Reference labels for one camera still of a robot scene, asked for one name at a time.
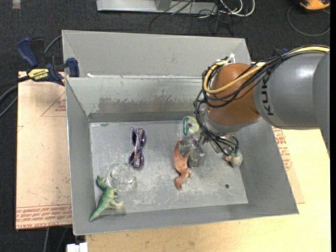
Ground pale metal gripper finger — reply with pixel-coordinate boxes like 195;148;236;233
179;137;197;155
191;148;207;168

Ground brown toy dinosaur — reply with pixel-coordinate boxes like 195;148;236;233
173;140;193;191

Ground clear glass cup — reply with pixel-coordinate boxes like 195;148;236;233
107;163;136;193

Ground purple sunglasses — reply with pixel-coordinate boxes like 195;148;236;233
128;127;147;169

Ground grey metal bin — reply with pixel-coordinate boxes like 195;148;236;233
61;29;300;236

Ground green toy dinosaur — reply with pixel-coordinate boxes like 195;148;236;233
88;175;124;223

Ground brown cardboard board red print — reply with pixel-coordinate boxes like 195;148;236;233
15;71;306;230

